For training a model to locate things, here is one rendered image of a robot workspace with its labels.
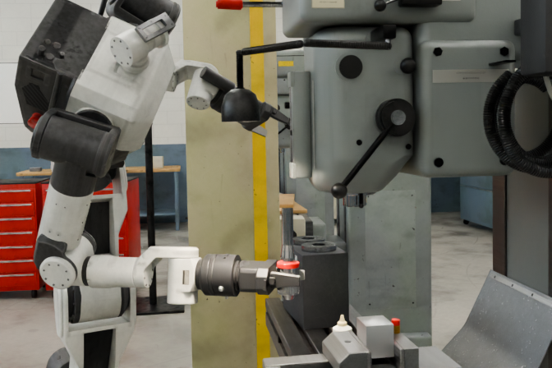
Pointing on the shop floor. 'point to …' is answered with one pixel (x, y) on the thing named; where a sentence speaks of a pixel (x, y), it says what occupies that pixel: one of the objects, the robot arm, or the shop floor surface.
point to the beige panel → (230, 163)
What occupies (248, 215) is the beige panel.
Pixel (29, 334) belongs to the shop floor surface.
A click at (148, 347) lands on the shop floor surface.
